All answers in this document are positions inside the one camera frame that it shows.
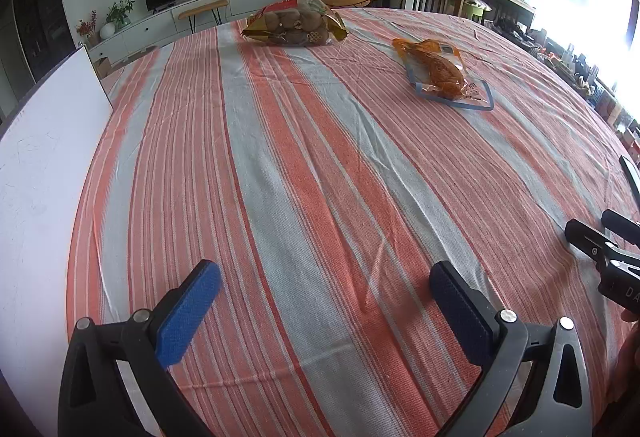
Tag wooden stool with metal legs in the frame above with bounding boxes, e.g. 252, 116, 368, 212
178, 0, 230, 34

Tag clear bag of walnuts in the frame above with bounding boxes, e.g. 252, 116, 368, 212
241, 0, 350, 48

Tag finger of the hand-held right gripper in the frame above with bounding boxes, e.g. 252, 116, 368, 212
601, 209, 640, 249
564, 219, 621, 269

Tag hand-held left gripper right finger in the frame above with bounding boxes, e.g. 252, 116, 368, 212
428, 260, 594, 437

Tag person's right hand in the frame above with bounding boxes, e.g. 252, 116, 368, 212
611, 309, 640, 423

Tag white board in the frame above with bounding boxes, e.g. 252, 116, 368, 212
0, 45, 115, 418

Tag row of bottles and jars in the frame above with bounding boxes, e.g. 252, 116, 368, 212
520, 24, 640, 154

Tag green plant in round vase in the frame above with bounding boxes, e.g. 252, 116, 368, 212
99, 0, 135, 42

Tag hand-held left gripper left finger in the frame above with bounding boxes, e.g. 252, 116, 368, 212
58, 259, 223, 437

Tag red flowers in vase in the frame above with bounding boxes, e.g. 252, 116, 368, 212
76, 11, 100, 49

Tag dark display cabinet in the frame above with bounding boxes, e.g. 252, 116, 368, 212
12, 0, 76, 84

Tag orange grey striped tablecloth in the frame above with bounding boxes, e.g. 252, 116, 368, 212
66, 7, 640, 437

